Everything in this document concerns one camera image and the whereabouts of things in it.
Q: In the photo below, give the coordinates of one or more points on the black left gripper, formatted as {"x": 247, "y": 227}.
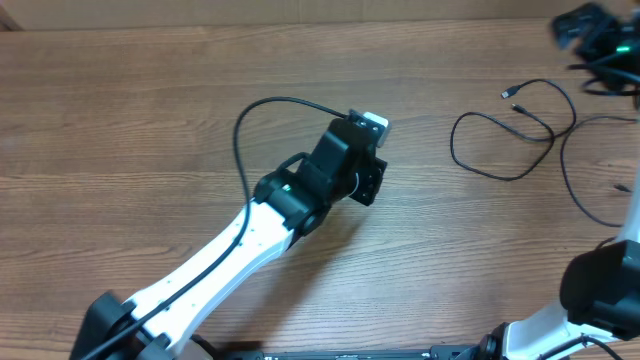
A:
{"x": 372, "y": 173}

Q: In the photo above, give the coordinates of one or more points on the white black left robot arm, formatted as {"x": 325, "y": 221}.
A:
{"x": 158, "y": 322}

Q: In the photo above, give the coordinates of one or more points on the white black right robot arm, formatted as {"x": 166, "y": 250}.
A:
{"x": 598, "y": 301}

